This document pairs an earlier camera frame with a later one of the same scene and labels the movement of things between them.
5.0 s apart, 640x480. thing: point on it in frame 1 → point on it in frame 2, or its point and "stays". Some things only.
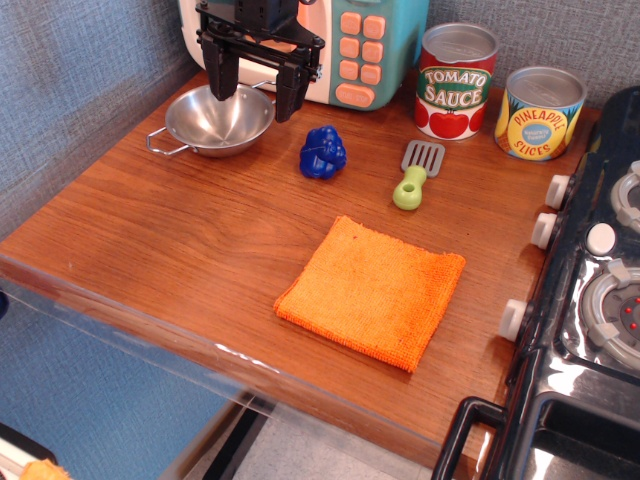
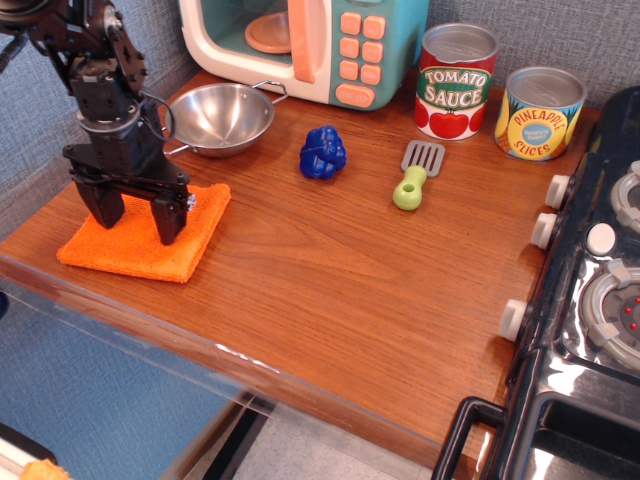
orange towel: (366, 291) → (133, 245)
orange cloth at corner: (44, 470) stays
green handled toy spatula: (419, 160) stays
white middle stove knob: (542, 230) stays
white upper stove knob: (556, 190) stays
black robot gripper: (259, 29) → (128, 153)
